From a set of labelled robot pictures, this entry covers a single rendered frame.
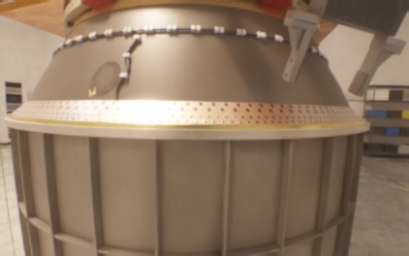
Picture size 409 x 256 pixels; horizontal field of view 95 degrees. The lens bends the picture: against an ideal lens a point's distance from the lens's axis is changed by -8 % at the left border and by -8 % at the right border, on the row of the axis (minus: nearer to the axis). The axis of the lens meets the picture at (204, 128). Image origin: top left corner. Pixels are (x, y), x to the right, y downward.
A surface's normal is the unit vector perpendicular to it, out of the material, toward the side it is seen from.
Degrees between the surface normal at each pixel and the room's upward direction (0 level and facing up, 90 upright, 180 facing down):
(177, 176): 90
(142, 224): 90
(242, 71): 62
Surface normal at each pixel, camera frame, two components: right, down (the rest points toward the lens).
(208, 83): 0.10, -0.37
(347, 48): -0.22, 0.10
